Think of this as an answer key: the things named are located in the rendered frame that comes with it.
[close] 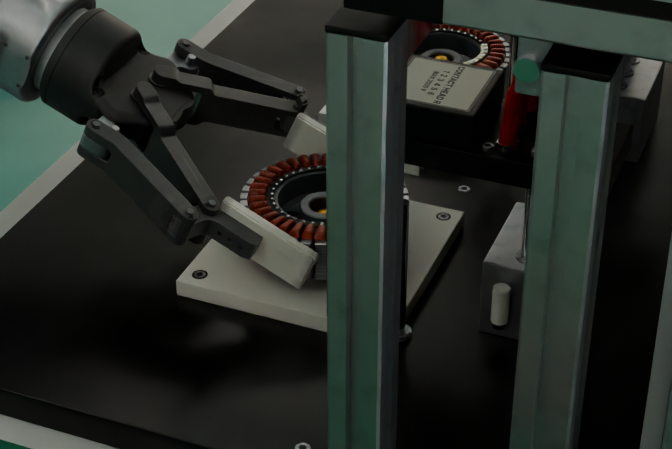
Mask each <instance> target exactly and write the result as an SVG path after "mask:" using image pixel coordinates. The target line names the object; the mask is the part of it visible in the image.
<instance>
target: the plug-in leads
mask: <svg viewBox="0 0 672 449"><path fill-rule="evenodd" d="M515 78H516V77H515V75H513V79H512V83H511V86H510V87H508V89H507V95H506V100H505V106H504V112H503V118H502V124H501V129H500V135H499V138H498V139H497V141H496V145H495V148H496V149H498V150H500V151H502V152H503V153H508V152H516V151H517V149H518V147H519V143H520V140H518V133H524V131H525V130H526V128H527V121H526V119H537V116H538V104H539V97H537V96H532V95H526V94H521V93H516V92H515Z"/></svg>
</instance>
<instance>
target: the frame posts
mask: <svg viewBox="0 0 672 449"><path fill-rule="evenodd" d="M408 24H409V19H406V18H400V17H394V16H389V15H383V14H377V13H371V12H366V11H360V10H354V9H348V8H344V5H343V6H342V7H341V8H340V9H339V10H338V11H337V12H336V13H335V14H334V15H333V16H332V17H331V18H330V20H329V21H328V22H327V23H326V24H325V31H326V218H327V449H396V431H397V397H398V363H399V329H400V295H401V262H402V228H403V194H404V160H405V126H406V92H407V58H408ZM624 56H625V55H621V54H615V53H609V52H603V51H597V50H592V49H586V48H580V47H574V46H569V45H563V44H557V43H554V44H553V45H552V47H551V49H550V50H549V52H548V53H547V55H546V57H545V58H544V60H543V61H542V63H541V80H540V92H539V104H538V116H537V127H536V139H535V151H534V162H533V174H532V186H531V198H530V209H529V221H528V233H527V245H526V256H525V268H524V280H523V292H522V303H521V315H520V327H519V338H518V350H517V362H516V374H515V385H514V397H513V409H512V421H511V432H510V444H509V449H578V442H579V434H580V426H581V417H582V409H583V400H584V392H585V384H586V375H587V367H588V358H589V350H590V342H591V333H592V325H593V316H594V308H595V300H596V291H597V283H598V274H599V266H600V258H601V249H602V241H603V232H604V224H605V216H606V207H607V199H608V190H609V182H610V174H611V165H612V157H613V148H614V140H615V132H616V123H617V115H618V106H619V98H620V90H621V81H622V73H623V64H624Z"/></svg>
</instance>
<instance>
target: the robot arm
mask: <svg viewBox="0 0 672 449"><path fill-rule="evenodd" d="M0 88H1V89H3V90H5V91H6V92H8V93H9V94H11V95H13V96H14V97H16V98H17V99H19V100H21V101H24V102H29V101H34V100H36V99H38V98H40V97H41V100H42V102H43V103H45V104H47V105H48V106H50V107H51V108H53V109H55V110H56V111H58V112H60V113H61V114H63V115H64V116H66V117H68V118H69V119H71V120H72V121H74V122H76V123H77V124H79V125H86V126H85V129H84V131H83V134H82V137H81V140H80V142H79V145H78V148H77V153H78V154H79V155H80V156H81V157H83V158H84V159H86V160H88V161H89V162H91V163H92V164H94V165H96V166H97V167H99V168H101V169H102V170H103V171H104V172H105V173H106V174H107V175H108V176H109V177H110V178H111V179H112V180H113V181H114V182H115V183H116V184H117V185H118V186H119V187H120V188H121V190H122V191H123V192H124V193H125V194H126V195H127V196H128V197H129V198H130V199H131V200H132V201H133V202H134V203H135V204H136V205H137V206H138V207H139V209H140V210H141V211H142V212H143V213H144V214H145V215H146V216H147V217H148V218H149V219H150V220H151V221H152V222H153V223H154V224H155V225H156V226H157V228H158V229H159V230H160V231H161V232H162V233H163V234H164V235H165V236H166V237H167V238H168V239H169V240H170V241H171V242H172V243H173V244H175V245H178V246H182V245H185V244H186V243H187V240H189V241H190V242H192V243H193V244H197V245H200V244H203V243H204V241H205V239H206V237H207V236H209V237H211V238H212V239H214V240H215V241H217V242H218V243H220V244H221V245H223V246H225V247H226V248H229V250H231V251H232V252H234V253H235V254H237V255H238V256H240V257H242V258H245V259H248V260H250V258H251V259H252V260H254V261H255V262H257V263H258V264H260V265H261V266H263V267H265V268H266V269H268V270H269V271H271V272H272V273H274V274H275V275H277V276H279V277H280V278H282V279H283V280H285V281H286V282H288V283H289V284H291V285H293V286H294V287H296V288H297V289H299V288H300V289H301V287H302V286H303V285H304V283H305V281H306V279H307V278H308V276H309V274H310V272H311V270H312V269H313V267H314V265H315V263H316V261H317V259H318V258H319V255H318V253H317V252H315V251H314V250H312V249H311V248H309V247H307V246H306V245H304V244H303V243H301V242H300V241H298V240H296V239H295V238H293V237H292V236H290V235H289V234H287V233H286V232H284V231H282V230H281V229H279V228H278V227H276V226H275V225H273V224H271V223H270V222H268V221H267V220H265V219H264V218H262V217H261V216H259V215H257V214H256V213H254V212H253V211H251V210H250V209H248V208H246V207H245V206H243V205H242V204H240V203H239V202H237V201H236V200H234V199H232V198H231V197H229V196H228V197H226V198H225V199H224V200H223V201H222V204H221V206H220V203H219V201H218V200H217V198H216V197H215V195H214V194H213V192H212V191H211V189H210V187H209V186H208V184H207V183H206V181H205V180H204V178H203V177H202V175H201V174H200V172H199V171H198V169H197V167H196V166H195V164H194V163H193V161H192V160H191V158H190V157H189V155H188V154H187V152H186V150H185V149H184V147H183V146H182V144H181V143H180V141H179V140H178V138H177V136H176V131H177V130H179V129H181V128H182V127H183V126H184V125H185V124H191V125H198V124H200V123H202V122H210V123H215V124H220V125H225V126H230V127H235V128H241V129H246V130H251V131H256V132H261V133H266V134H272V135H277V136H282V137H286V139H285V141H284V143H283V145H284V146H283V147H285V148H287V149H288V150H290V151H292V152H293V153H295V154H297V155H298V156H300V155H307V156H308V158H309V155H310V154H314V153H317V154H319V155H320V158H321V160H322V155H323V154H325V153H326V126H325V125H324V124H323V123H321V122H319V121H318V120H316V119H314V118H313V117H311V116H309V115H308V114H307V113H306V112H305V109H306V107H307V105H308V103H309V100H308V98H307V97H306V94H307V92H306V90H305V89H304V88H303V87H301V86H298V85H296V84H293V83H290V82H288V81H285V80H282V79H279V78H277V77H274V76H271V75H269V74H266V73H263V72H260V71H258V70H255V69H252V68H250V67H247V66H244V65H241V64H239V63H236V62H233V61H231V60H228V59H225V58H222V57H220V56H217V55H214V54H212V53H209V52H207V51H206V50H204V49H203V48H201V47H199V46H198V45H196V44H195V43H193V42H191V41H190V40H188V39H184V38H180V39H178V41H177V43H176V46H175V48H174V51H173V52H172V53H171V54H170V55H169V56H168V57H167V58H165V57H161V56H158V55H155V54H152V53H150V52H148V51H147V50H146V49H145V48H144V46H143V43H142V38H141V35H140V33H139V32H138V31H137V30H136V29H135V28H133V27H132V26H130V25H128V24H127V23H125V22H123V21H122V20H120V19H118V18H117V17H115V16H114V15H112V14H110V13H109V12H107V11H105V10H104V9H102V8H96V0H0ZM192 91H193V92H197V93H196V96H195V98H194V95H193V93H192ZM284 96H285V97H286V99H283V97H284ZM277 117H278V118H280V120H277V119H276V118H277ZM173 215H175V216H177V218H176V219H175V218H174V217H173Z"/></svg>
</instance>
